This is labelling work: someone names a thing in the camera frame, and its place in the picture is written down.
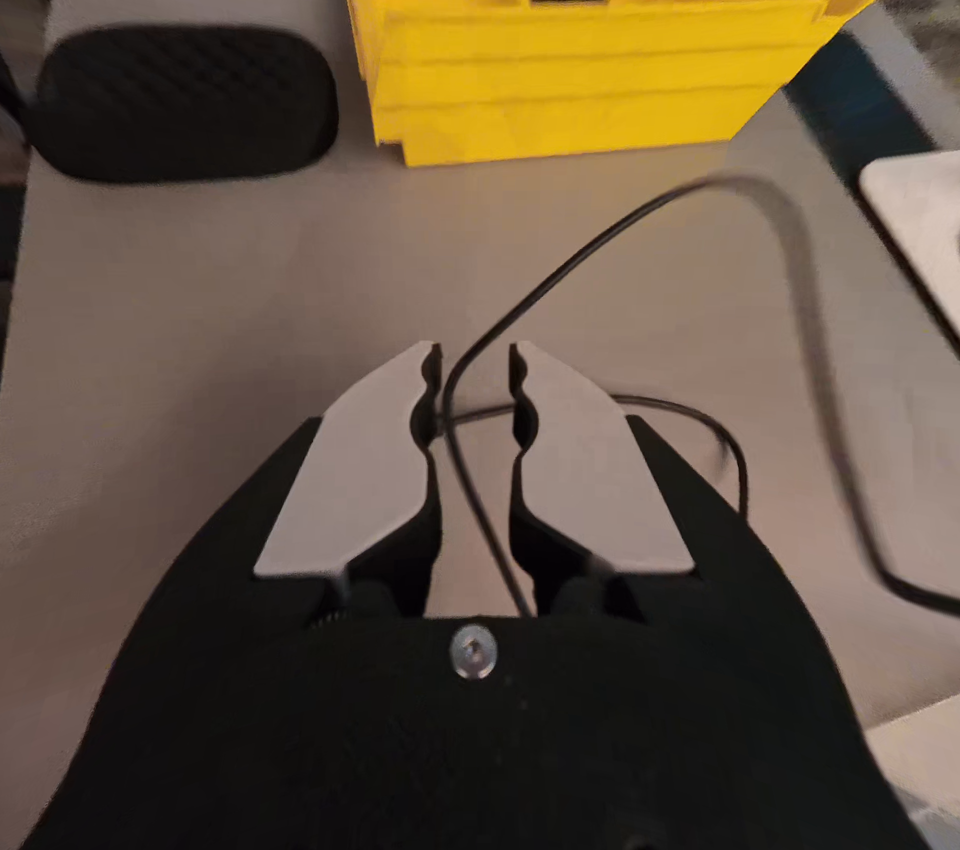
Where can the dark rectangular pad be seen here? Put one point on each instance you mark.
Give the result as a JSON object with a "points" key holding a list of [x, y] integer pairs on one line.
{"points": [[855, 92]]}

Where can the wooden document stand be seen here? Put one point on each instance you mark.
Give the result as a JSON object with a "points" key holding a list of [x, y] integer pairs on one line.
{"points": [[922, 220]]}

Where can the yellow plastic bin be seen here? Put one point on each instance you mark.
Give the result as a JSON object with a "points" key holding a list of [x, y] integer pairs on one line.
{"points": [[570, 85]]}

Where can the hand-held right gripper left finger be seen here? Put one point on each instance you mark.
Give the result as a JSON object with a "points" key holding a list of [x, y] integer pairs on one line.
{"points": [[352, 482]]}

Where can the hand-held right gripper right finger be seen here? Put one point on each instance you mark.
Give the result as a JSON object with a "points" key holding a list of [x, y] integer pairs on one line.
{"points": [[600, 490]]}

